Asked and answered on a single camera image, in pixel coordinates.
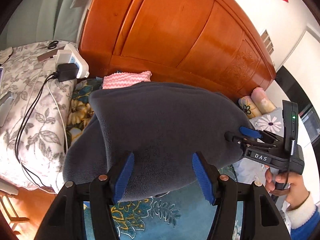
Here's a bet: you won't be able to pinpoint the dark grey fleece garment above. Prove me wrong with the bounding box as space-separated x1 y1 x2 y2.
62 82 251 201

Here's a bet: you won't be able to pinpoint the white blue sleeve forearm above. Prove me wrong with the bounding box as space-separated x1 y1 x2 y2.
286 193 319 240

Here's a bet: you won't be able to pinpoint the person right hand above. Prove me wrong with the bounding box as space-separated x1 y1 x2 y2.
264 167 311 212

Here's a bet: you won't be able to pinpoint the yellow floral rolled pillow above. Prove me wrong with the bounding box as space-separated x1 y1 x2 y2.
238 96 262 119

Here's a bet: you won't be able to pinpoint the pink floral rolled pillow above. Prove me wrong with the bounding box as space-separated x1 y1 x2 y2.
251 87 276 114

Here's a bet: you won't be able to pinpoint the grey daisy print pillow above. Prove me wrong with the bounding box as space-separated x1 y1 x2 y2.
232 107 288 188

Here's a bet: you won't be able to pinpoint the teal floral blanket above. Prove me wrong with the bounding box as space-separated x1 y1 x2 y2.
65 77 292 240

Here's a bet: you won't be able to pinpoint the orange wooden headboard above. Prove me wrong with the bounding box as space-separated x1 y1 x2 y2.
79 0 276 101

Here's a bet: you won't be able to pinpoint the grey leaf print cloth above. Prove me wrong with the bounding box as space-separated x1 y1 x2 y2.
1 41 76 192

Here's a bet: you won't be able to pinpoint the pink zigzag striped cloth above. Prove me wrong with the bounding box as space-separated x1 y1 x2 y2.
102 71 152 89

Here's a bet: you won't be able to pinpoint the black charger plug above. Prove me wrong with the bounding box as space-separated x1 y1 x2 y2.
54 63 79 82

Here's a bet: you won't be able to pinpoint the white power strip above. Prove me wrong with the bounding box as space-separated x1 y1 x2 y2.
54 43 89 79

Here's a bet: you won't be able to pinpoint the black scissors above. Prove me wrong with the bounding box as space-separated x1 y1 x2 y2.
47 40 59 50

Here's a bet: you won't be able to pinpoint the black cable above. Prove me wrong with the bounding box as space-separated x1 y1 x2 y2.
14 74 66 189

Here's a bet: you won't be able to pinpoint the white cable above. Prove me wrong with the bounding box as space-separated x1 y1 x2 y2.
23 65 69 153

